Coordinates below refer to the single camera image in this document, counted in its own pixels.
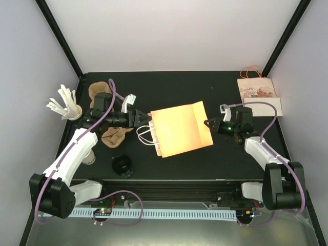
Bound black left frame post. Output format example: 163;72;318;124
35;0;84;79

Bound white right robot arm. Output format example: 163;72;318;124
204;104;306;214

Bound white paper coffee cup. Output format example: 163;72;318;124
82;149;96;165

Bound light blue cable duct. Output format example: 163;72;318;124
69;208;237;222

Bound printed paper bag orange handles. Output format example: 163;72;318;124
237;65;283;116

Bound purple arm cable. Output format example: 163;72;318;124
225;101;307;228
34;78;143;228

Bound black frame post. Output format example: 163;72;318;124
35;0;84;79
262;0;311;77

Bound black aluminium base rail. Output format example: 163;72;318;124
69;179;308;208

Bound stack of pulp cup carriers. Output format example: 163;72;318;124
88;81;113;117

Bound brown paper takeout bag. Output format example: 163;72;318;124
136;101;213;158

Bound stack of black cup lids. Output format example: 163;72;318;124
112;155;134;178

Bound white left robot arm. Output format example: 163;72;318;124
29;92;151;219

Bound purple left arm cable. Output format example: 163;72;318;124
34;78;143;228

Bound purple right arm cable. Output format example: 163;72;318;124
225;101;307;228

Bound cup of white wrapped stirrers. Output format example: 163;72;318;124
46;84;83;121

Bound brown pulp cup carrier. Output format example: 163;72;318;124
101;127;134;149

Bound black right frame post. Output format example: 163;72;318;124
262;0;311;77

